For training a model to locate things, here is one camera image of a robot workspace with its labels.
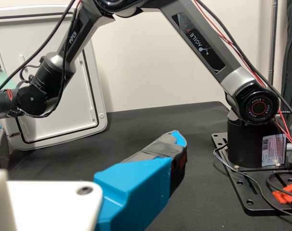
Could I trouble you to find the black mounting plate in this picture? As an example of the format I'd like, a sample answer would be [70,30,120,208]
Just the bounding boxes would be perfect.
[211,131,292,214]

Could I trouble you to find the right wrist camera phone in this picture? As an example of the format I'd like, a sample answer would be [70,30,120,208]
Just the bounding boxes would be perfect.
[0,67,17,94]

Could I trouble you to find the white box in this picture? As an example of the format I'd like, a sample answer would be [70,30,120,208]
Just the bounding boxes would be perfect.
[0,6,108,152]

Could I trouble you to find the metal pole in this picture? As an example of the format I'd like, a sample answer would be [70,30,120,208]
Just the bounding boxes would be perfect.
[268,0,275,85]

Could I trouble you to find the thin black and white wire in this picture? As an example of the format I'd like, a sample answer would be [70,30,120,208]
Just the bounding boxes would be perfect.
[212,144,260,194]

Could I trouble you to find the orange connector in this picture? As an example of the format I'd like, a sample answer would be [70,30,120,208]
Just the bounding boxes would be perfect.
[271,181,292,205]

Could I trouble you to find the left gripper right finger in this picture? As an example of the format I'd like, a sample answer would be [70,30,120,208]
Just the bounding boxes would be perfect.
[93,130,188,231]

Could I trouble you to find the black cable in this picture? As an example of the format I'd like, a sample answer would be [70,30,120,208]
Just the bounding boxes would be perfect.
[265,168,292,218]
[0,0,76,97]

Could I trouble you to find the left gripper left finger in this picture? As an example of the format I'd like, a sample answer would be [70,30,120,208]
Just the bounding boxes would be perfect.
[0,124,10,169]

